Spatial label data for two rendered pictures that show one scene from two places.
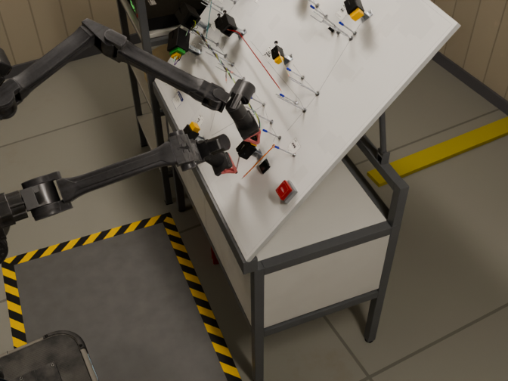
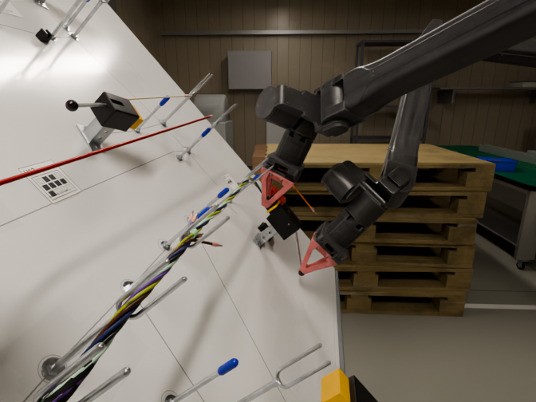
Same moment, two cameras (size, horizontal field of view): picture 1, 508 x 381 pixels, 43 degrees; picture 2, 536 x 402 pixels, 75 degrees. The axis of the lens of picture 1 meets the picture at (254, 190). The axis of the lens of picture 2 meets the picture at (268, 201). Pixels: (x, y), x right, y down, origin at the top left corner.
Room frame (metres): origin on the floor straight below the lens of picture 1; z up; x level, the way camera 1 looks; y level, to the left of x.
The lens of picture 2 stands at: (2.31, 0.33, 1.35)
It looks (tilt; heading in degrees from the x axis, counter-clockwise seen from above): 16 degrees down; 210
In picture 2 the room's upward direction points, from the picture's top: straight up
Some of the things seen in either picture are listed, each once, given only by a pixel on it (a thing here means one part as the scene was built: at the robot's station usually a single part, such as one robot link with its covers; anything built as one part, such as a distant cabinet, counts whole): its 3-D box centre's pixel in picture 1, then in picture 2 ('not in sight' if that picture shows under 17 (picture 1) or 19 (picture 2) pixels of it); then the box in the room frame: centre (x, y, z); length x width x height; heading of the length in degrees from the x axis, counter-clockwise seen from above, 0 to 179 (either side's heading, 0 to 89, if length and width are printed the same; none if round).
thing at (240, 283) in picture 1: (227, 246); not in sight; (1.71, 0.11, 0.60); 0.55 x 0.03 x 0.39; 21
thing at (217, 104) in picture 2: not in sight; (212, 137); (-2.37, -3.51, 0.70); 0.69 x 0.59 x 1.40; 25
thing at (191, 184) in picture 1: (187, 162); not in sight; (2.23, 0.31, 0.60); 0.55 x 0.02 x 0.39; 21
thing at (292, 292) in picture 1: (269, 183); not in sight; (2.08, -0.07, 0.60); 1.17 x 0.58 x 0.40; 21
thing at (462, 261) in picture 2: not in sight; (352, 218); (-0.13, -0.37, 0.49); 1.39 x 0.96 x 0.99; 118
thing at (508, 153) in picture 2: not in sight; (487, 187); (-2.02, 0.51, 0.42); 2.31 x 0.91 x 0.84; 29
